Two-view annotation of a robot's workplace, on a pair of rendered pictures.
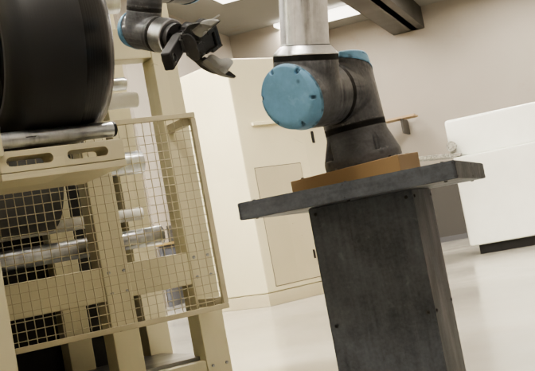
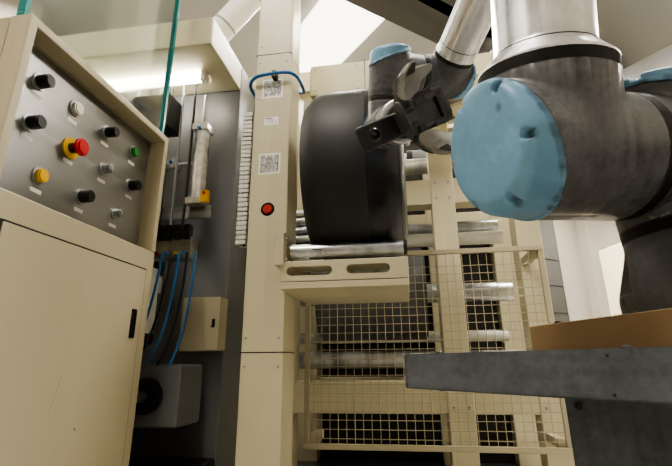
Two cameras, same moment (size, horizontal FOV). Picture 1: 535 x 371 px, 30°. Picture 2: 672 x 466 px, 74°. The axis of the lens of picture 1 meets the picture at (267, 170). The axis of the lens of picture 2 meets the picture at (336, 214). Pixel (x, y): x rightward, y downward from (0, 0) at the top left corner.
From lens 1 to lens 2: 178 cm
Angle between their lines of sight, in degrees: 41
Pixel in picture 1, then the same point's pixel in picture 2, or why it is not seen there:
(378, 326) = not seen: outside the picture
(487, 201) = not seen: outside the picture
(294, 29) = (506, 16)
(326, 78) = (574, 97)
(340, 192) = (601, 375)
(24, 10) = (310, 131)
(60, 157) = (338, 270)
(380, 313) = not seen: outside the picture
